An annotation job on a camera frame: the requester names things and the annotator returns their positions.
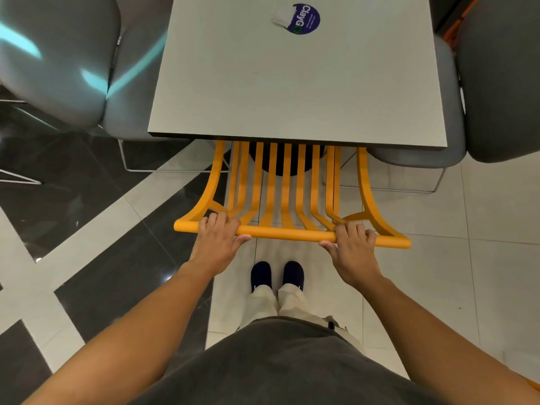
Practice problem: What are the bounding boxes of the person's right hand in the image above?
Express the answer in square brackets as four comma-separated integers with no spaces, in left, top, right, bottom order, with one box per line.
[318,221,383,291]

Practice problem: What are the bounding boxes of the person's left hand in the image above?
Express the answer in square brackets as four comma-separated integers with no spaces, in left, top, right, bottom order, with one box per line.
[188,212,252,277]

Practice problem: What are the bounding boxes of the yellow slatted chair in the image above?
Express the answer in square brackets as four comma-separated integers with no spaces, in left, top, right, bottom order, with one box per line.
[174,140,412,249]

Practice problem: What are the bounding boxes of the person's left forearm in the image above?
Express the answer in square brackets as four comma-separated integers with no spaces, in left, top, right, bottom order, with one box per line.
[22,261,213,405]

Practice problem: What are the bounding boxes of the person's right forearm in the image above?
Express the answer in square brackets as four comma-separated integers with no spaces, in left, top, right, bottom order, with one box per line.
[363,276,540,405]

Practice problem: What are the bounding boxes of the dark blue shoe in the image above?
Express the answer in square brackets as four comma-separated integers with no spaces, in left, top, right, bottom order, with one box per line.
[251,261,273,294]
[283,260,305,292]

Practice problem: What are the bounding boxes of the beige trousers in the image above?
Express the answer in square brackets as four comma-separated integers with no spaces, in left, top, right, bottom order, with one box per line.
[237,283,364,355]

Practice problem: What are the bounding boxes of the dark grey shirt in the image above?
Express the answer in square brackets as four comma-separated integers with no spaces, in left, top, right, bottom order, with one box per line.
[129,316,450,405]

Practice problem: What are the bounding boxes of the grey padded chair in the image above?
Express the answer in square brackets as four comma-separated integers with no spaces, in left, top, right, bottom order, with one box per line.
[455,0,540,164]
[101,0,231,174]
[339,35,467,194]
[0,0,122,185]

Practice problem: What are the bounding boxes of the round blue sticker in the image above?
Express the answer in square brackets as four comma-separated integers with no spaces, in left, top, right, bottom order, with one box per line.
[286,3,321,35]

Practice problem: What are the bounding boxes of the orange metal frame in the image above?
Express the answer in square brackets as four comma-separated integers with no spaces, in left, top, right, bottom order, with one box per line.
[442,0,483,49]

